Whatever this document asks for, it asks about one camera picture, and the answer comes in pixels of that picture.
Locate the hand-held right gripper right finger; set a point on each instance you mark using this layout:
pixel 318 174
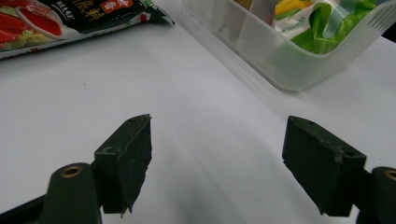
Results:
pixel 323 168

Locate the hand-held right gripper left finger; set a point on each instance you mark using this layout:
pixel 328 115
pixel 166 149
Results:
pixel 127 165

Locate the clear plastic container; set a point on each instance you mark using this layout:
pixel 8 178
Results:
pixel 267 53

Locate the green and white pouch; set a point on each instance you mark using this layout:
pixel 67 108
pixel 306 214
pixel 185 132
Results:
pixel 323 34

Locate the gold brown seasoning packet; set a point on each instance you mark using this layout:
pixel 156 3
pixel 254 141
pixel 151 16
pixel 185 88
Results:
pixel 243 3

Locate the red and black seasoning packet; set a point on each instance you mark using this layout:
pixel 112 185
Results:
pixel 77 18

